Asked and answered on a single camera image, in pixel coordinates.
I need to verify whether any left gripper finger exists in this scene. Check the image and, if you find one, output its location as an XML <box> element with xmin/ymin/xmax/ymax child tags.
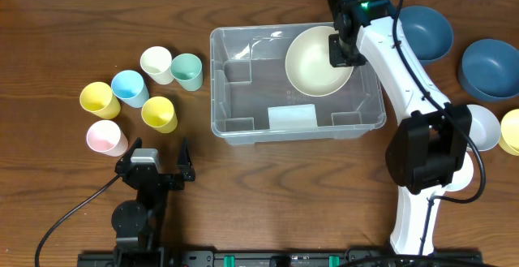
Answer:
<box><xmin>177</xmin><ymin>138</ymin><xmax>195</xmax><ymax>174</ymax></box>
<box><xmin>117</xmin><ymin>137</ymin><xmax>142</xmax><ymax>166</ymax></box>

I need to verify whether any beige large bowl top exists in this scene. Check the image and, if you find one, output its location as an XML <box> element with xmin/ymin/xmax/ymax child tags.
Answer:
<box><xmin>285</xmin><ymin>26</ymin><xmax>354</xmax><ymax>97</ymax></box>

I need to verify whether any dark blue bowl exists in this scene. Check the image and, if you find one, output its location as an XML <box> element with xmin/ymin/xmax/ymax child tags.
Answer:
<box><xmin>399</xmin><ymin>6</ymin><xmax>454</xmax><ymax>67</ymax></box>
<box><xmin>457</xmin><ymin>39</ymin><xmax>518</xmax><ymax>102</ymax></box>

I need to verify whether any light grey small bowl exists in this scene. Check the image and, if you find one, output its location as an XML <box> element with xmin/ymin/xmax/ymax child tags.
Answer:
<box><xmin>467</xmin><ymin>104</ymin><xmax>501</xmax><ymax>152</ymax></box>

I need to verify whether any white small bowl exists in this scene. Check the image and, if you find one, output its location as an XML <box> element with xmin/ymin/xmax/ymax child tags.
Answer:
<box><xmin>445</xmin><ymin>152</ymin><xmax>474</xmax><ymax>192</ymax></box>

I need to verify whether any yellow small bowl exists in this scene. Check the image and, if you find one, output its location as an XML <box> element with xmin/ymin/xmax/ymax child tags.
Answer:
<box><xmin>499</xmin><ymin>109</ymin><xmax>519</xmax><ymax>156</ymax></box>

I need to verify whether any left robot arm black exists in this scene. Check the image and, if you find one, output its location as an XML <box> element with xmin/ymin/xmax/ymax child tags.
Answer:
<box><xmin>111</xmin><ymin>138</ymin><xmax>195</xmax><ymax>253</ymax></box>

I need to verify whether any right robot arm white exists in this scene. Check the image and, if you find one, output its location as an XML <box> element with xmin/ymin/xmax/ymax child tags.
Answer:
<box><xmin>327</xmin><ymin>0</ymin><xmax>474</xmax><ymax>256</ymax></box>

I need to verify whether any pink plastic cup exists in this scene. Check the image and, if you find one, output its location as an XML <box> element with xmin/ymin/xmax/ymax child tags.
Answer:
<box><xmin>86</xmin><ymin>120</ymin><xmax>128</xmax><ymax>157</ymax></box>

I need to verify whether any yellow cup near bin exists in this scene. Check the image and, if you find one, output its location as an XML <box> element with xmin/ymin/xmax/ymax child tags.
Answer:
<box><xmin>141</xmin><ymin>97</ymin><xmax>178</xmax><ymax>134</ymax></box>

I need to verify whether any yellow cup far left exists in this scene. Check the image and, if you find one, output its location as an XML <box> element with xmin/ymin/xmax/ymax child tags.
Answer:
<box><xmin>79</xmin><ymin>82</ymin><xmax>121</xmax><ymax>119</ymax></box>

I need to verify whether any blue plastic cup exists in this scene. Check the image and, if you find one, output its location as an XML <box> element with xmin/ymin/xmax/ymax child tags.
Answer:
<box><xmin>110</xmin><ymin>70</ymin><xmax>149</xmax><ymax>108</ymax></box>

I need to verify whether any clear plastic storage bin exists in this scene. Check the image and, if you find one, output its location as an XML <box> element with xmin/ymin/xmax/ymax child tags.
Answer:
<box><xmin>210</xmin><ymin>24</ymin><xmax>387</xmax><ymax>145</ymax></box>

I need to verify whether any green plastic cup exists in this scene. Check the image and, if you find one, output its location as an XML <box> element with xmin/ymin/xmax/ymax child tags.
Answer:
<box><xmin>170</xmin><ymin>54</ymin><xmax>203</xmax><ymax>92</ymax></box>

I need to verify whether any cream plastic cup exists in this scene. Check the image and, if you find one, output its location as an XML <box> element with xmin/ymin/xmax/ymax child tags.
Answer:
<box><xmin>139</xmin><ymin>46</ymin><xmax>174</xmax><ymax>85</ymax></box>

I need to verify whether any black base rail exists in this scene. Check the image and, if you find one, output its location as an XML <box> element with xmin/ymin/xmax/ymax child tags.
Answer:
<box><xmin>77</xmin><ymin>249</ymin><xmax>484</xmax><ymax>267</ymax></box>

